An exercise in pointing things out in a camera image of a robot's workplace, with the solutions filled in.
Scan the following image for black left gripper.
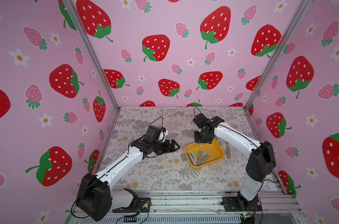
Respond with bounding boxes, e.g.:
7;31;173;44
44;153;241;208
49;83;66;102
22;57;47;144
150;139;180;154

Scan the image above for yellow plastic storage box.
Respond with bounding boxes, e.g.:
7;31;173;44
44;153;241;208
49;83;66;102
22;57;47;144
185;140;225;169

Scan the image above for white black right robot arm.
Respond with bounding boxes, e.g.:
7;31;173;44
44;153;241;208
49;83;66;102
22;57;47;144
193;113;277;203

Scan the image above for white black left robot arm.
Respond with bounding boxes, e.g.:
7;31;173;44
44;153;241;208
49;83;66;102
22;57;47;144
73;139;180;221

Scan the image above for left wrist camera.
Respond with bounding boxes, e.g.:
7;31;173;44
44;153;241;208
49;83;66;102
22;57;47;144
144;126;169;143

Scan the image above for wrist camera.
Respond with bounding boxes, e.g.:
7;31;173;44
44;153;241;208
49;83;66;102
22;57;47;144
193;113;209;129
144;126;169;143

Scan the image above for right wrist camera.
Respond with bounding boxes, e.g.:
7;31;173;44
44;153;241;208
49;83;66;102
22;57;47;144
193;113;209;129

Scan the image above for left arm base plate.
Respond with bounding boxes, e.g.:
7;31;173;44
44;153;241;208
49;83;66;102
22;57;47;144
111;197;151;213

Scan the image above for aluminium frame rail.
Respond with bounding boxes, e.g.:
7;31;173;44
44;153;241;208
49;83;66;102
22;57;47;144
71;190;307;224

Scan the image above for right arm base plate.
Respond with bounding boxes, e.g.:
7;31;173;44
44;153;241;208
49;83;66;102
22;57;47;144
220;194;262;212

